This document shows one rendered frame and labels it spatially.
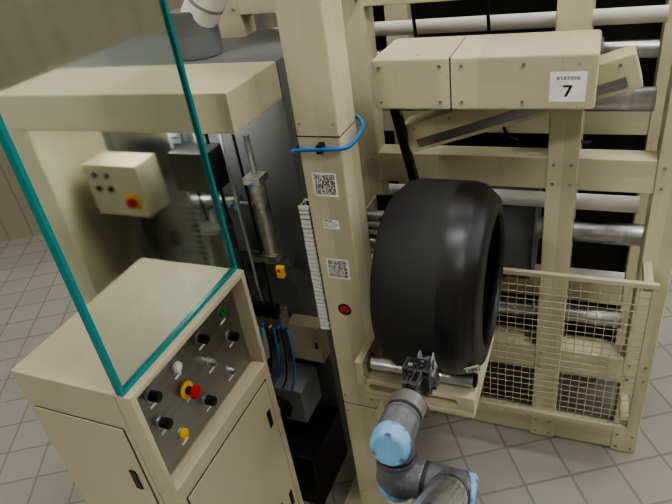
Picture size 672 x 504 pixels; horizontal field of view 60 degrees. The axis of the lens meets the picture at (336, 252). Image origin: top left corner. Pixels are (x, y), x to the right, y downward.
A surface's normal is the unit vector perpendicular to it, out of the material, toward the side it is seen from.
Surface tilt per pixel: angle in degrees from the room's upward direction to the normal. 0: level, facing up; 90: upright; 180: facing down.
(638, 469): 0
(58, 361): 0
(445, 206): 16
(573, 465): 0
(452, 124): 90
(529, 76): 90
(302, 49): 90
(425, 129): 90
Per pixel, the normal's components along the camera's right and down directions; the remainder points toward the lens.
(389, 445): -0.39, 0.34
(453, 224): -0.29, -0.51
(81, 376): -0.13, -0.84
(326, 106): -0.36, 0.54
